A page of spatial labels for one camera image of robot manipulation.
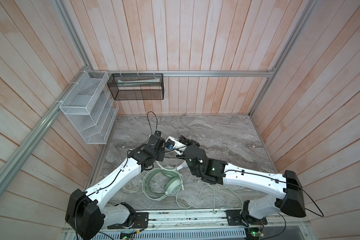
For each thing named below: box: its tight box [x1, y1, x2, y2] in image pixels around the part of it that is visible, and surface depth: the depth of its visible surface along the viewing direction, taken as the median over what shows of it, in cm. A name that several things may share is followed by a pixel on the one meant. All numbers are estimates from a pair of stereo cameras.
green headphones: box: [142, 167, 182, 196], surface depth 81 cm
